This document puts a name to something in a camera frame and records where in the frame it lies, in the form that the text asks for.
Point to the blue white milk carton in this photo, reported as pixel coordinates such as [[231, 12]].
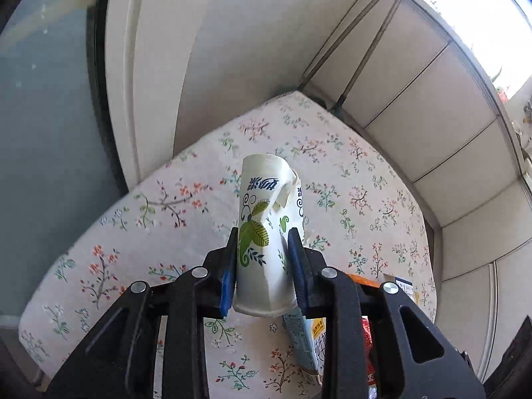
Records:
[[305, 341]]

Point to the orange packet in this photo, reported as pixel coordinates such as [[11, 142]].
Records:
[[365, 280]]

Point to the long metal pole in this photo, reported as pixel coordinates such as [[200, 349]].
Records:
[[345, 29], [370, 54]]

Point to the white paper cup green leaves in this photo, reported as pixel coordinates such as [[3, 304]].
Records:
[[262, 199]]

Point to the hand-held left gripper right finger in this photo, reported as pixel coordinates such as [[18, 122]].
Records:
[[296, 266]]

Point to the floral tablecloth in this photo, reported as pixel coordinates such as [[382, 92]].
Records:
[[174, 224]]

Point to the red snack packet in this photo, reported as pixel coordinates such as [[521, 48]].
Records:
[[368, 341]]

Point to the glass sliding door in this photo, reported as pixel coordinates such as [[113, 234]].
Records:
[[45, 141]]

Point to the small white blue box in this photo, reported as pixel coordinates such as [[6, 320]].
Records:
[[403, 285]]

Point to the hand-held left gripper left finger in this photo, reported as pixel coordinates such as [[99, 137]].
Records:
[[227, 284]]

